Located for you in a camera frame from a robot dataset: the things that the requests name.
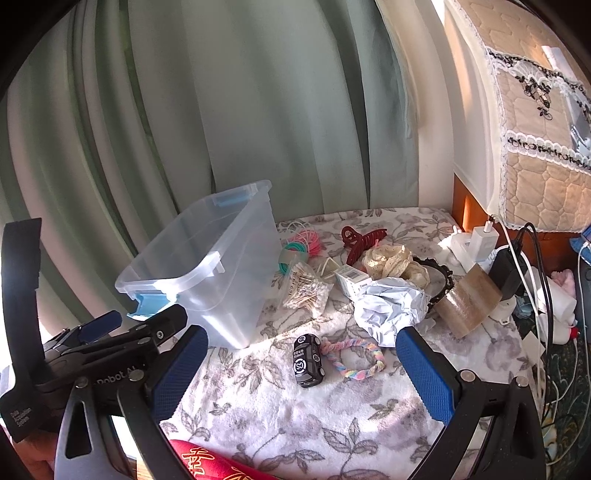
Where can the beige hair clip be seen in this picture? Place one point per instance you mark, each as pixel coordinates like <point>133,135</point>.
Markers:
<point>328,266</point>

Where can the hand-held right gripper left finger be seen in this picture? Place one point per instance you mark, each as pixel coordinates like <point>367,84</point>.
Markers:
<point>180,374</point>

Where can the white appliance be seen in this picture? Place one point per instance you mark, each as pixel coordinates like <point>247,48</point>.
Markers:
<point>471,115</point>

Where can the orange wooden furniture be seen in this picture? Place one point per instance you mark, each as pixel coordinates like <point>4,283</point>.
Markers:
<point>466,207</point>

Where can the brown tape roll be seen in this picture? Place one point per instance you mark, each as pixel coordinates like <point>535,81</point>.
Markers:
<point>466,300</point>

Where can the white plastic bottle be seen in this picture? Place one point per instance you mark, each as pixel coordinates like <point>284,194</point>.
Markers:
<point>563,304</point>

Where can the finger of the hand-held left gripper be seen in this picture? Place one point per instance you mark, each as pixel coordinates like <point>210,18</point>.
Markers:
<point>101,323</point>
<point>159,325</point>

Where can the clear plastic storage box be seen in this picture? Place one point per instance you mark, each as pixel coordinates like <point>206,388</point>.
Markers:
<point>207,258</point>

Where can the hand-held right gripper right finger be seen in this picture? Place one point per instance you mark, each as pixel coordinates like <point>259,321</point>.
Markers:
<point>425,378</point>

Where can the white power strip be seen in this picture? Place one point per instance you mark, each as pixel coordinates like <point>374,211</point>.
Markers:
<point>457,247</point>

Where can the black charger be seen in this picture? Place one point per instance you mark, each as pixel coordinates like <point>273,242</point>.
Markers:
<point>505,272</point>

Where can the red cloth with gold print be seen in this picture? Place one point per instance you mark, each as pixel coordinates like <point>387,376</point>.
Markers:
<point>207,464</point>

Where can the cream lace scrunchie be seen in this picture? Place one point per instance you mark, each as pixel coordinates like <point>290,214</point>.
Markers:
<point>392,261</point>

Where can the small white cardboard box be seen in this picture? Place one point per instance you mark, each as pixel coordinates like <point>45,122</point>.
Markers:
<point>351,279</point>

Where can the cotton swab pack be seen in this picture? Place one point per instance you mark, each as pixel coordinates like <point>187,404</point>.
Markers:
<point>304,288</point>

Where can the white charger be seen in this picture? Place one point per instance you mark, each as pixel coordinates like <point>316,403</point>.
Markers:
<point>484,240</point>

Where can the black toy car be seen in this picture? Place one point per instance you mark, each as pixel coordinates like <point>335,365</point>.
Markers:
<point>307,360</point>

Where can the grey floral blanket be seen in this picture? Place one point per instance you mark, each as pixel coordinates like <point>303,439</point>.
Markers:
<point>277,415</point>

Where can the pale green curtain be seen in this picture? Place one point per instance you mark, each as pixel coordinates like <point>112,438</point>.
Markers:
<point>231,92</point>

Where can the white paper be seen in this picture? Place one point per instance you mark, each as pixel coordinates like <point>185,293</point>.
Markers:
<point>392,309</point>

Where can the dark green patterned cloth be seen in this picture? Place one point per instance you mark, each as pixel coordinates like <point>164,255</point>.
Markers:
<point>572,383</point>

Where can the dark red hair claw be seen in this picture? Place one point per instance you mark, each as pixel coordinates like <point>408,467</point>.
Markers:
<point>364,244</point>

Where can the black headband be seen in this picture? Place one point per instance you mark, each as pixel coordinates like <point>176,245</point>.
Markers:
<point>444,273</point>

